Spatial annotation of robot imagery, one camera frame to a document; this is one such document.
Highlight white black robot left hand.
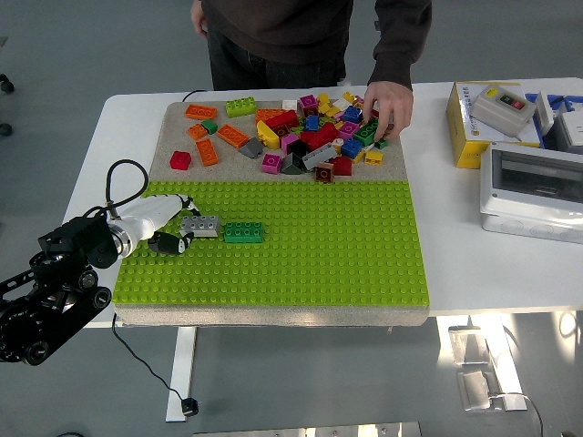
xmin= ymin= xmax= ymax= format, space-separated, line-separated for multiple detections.
xmin=118 ymin=193 xmax=201 ymax=257

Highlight person's right hand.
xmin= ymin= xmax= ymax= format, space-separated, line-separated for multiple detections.
xmin=189 ymin=0 xmax=210 ymax=36

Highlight person's left hand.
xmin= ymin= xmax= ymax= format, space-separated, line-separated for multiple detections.
xmin=363 ymin=80 xmax=414 ymax=141

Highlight dark green round-hole brick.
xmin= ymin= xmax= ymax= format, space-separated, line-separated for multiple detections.
xmin=353 ymin=118 xmax=382 ymax=142

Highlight light grey toy brick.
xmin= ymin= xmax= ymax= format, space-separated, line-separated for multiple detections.
xmin=179 ymin=214 xmax=221 ymax=239

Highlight red large brick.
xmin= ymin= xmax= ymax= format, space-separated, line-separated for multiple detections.
xmin=300 ymin=122 xmax=342 ymax=151

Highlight dark red square brick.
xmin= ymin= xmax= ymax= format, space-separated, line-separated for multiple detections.
xmin=328 ymin=155 xmax=354 ymax=177

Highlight orange long flat brick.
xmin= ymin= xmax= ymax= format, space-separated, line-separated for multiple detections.
xmin=255 ymin=107 xmax=287 ymax=123
xmin=185 ymin=103 xmax=218 ymax=121
xmin=216 ymin=123 xmax=251 ymax=149
xmin=195 ymin=137 xmax=220 ymax=167

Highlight magenta square brick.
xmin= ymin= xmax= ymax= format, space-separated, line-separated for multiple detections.
xmin=298 ymin=94 xmax=320 ymax=118

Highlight grey long sloped brick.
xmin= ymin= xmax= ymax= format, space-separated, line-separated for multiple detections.
xmin=301 ymin=141 xmax=337 ymax=172

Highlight dark green eight-stud brick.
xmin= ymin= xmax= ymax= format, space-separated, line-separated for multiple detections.
xmin=223 ymin=221 xmax=264 ymax=245

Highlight lime green eight-stud brick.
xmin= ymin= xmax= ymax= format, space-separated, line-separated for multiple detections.
xmin=225 ymin=97 xmax=257 ymax=119

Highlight black brick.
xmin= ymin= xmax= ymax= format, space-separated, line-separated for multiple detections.
xmin=286 ymin=138 xmax=311 ymax=160

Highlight red long brick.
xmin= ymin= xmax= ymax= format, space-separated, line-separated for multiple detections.
xmin=265 ymin=108 xmax=301 ymax=137

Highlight dark grey roof brick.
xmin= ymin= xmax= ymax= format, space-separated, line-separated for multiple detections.
xmin=280 ymin=151 xmax=307 ymax=175

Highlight grey sloped roof brick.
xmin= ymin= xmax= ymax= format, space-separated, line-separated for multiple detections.
xmin=239 ymin=136 xmax=266 ymax=159

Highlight yellow curved brick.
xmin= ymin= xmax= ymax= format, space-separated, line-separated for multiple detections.
xmin=256 ymin=119 xmax=281 ymax=149

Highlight lime green studded baseplate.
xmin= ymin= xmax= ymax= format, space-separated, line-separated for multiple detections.
xmin=112 ymin=179 xmax=431 ymax=307

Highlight silver metal plate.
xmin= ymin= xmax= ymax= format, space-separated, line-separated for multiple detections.
xmin=193 ymin=421 xmax=423 ymax=437

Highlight person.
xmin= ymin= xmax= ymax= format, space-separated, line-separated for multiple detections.
xmin=189 ymin=0 xmax=433 ymax=92

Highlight yellow cardboard box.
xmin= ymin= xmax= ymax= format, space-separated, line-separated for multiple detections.
xmin=445 ymin=81 xmax=543 ymax=169

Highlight grey-brown mat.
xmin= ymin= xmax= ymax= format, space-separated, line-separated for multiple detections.
xmin=112 ymin=99 xmax=432 ymax=328

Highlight blue cardboard box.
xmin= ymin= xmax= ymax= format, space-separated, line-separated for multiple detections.
xmin=523 ymin=92 xmax=583 ymax=149

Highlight white upright plastic part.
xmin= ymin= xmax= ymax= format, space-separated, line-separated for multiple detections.
xmin=533 ymin=90 xmax=557 ymax=137

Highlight white table leg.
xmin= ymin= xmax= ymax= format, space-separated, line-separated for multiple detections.
xmin=165 ymin=325 xmax=198 ymax=423
xmin=435 ymin=313 xmax=529 ymax=413

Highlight shiny metal floor box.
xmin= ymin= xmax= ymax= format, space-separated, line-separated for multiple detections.
xmin=456 ymin=370 xmax=498 ymax=413
xmin=448 ymin=325 xmax=491 ymax=365

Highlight grey push-button switch box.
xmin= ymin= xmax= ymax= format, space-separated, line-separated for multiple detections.
xmin=469 ymin=84 xmax=537 ymax=141

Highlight white electrical enclosure box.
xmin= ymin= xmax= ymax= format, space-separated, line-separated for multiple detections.
xmin=478 ymin=140 xmax=583 ymax=245

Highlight white wall socket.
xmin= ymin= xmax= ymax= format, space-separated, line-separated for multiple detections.
xmin=557 ymin=110 xmax=583 ymax=147

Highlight black plug with cord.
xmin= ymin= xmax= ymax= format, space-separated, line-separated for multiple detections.
xmin=111 ymin=312 xmax=200 ymax=417

